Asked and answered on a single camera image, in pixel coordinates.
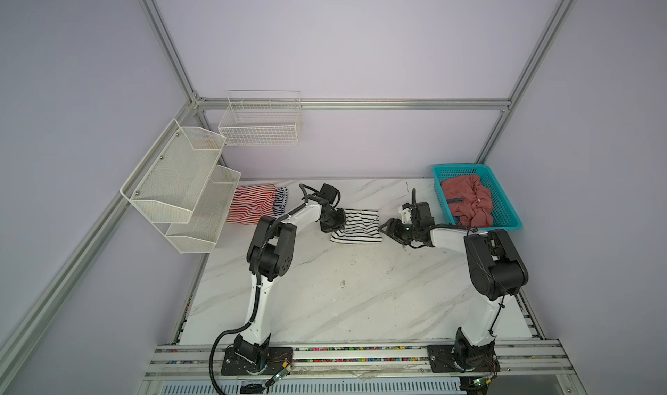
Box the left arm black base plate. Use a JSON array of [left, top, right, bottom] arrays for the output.
[[221, 346, 294, 377]]

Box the red white striped folded top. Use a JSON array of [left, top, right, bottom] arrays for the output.
[[227, 184, 276, 225]]

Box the lower white mesh shelf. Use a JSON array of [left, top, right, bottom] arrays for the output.
[[165, 165, 241, 254]]

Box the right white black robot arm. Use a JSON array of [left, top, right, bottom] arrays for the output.
[[380, 202, 529, 372]]

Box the blue white striped folded top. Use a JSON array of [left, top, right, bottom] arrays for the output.
[[273, 187, 288, 216]]

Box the dusty red tank top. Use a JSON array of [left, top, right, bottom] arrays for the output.
[[440, 174, 494, 228]]

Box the aluminium mounting rail frame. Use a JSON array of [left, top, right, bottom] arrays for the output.
[[139, 308, 586, 394]]

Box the black white striped tank top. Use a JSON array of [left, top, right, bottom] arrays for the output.
[[331, 208, 382, 245]]

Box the left black corrugated cable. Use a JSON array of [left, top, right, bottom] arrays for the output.
[[207, 182, 324, 395]]

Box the right thin black cable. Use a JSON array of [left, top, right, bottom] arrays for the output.
[[408, 187, 522, 344]]

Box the teal plastic basket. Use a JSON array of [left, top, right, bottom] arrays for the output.
[[433, 164, 523, 231]]

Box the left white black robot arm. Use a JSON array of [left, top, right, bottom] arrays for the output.
[[233, 183, 346, 370]]

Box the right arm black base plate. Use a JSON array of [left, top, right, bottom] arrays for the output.
[[427, 343, 500, 373]]

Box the white wire wall basket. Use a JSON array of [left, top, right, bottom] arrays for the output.
[[218, 90, 302, 147]]

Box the aluminium enclosure frame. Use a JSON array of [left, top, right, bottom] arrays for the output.
[[1, 0, 577, 393]]

